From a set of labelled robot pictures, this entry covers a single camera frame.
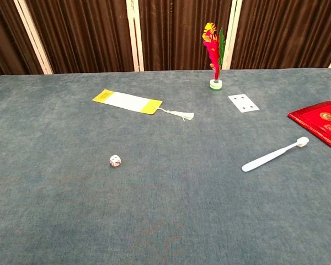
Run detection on yellow white tasselled bookmark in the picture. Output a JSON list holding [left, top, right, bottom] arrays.
[[92, 88, 195, 121]]

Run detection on blue felt table mat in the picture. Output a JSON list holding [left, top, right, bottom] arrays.
[[0, 67, 331, 265]]

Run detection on white playing card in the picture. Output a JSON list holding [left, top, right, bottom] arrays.
[[227, 93, 260, 113]]

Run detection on colourful feather shuttlecock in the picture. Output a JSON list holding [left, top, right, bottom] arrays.
[[202, 22, 226, 91]]

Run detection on dark brown pleated curtain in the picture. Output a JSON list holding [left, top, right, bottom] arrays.
[[231, 0, 331, 70], [137, 0, 234, 72], [26, 0, 135, 75], [0, 0, 44, 80]]

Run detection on white toothbrush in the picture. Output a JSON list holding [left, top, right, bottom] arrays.
[[241, 136, 310, 173]]

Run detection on red certificate booklet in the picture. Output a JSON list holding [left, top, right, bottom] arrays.
[[287, 100, 331, 155]]

